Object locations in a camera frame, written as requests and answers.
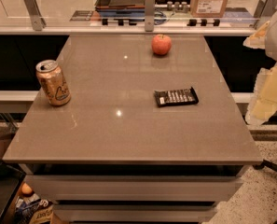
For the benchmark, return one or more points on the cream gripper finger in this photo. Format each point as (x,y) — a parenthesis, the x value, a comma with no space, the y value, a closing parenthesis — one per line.
(259,39)
(263,104)

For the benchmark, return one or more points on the red apple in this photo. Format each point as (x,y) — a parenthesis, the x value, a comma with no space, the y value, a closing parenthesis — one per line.
(161,44)

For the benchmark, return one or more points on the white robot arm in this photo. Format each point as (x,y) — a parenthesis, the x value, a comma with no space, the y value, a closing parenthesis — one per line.
(271,50)

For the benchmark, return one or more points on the orange soda can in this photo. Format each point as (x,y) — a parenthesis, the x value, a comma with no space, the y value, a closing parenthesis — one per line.
(53,83)

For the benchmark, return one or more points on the cardboard box with label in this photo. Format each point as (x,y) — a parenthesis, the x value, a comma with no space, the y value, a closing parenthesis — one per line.
(208,8)

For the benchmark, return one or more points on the upper grey drawer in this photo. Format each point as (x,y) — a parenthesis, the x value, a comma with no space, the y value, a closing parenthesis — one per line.
(134,188)

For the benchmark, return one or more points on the grey drawer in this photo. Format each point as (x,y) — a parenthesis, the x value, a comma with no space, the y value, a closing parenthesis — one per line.
(134,188)
(105,213)

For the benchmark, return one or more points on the lower grey drawer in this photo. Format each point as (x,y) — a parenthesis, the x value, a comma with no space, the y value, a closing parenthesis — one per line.
(105,213)

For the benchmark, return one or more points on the small orange fruit in bin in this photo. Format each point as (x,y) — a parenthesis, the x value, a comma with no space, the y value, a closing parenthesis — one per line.
(26,189)

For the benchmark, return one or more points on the snack bag in bin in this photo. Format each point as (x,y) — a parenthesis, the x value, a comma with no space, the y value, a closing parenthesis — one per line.
(33,210)

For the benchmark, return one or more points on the dark bin at left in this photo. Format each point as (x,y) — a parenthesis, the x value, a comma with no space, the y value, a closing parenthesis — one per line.
(10,180)

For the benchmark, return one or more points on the right metal glass bracket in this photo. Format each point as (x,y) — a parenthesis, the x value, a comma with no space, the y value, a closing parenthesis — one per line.
(264,10)

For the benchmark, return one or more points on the metal glass bracket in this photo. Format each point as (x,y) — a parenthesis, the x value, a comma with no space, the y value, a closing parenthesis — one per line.
(149,15)
(264,10)
(37,21)

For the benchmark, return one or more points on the middle metal glass bracket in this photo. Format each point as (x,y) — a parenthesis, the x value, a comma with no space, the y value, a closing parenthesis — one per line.
(149,15)

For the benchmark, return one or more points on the left metal glass bracket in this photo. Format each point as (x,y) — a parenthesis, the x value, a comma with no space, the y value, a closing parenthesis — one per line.
(37,21)

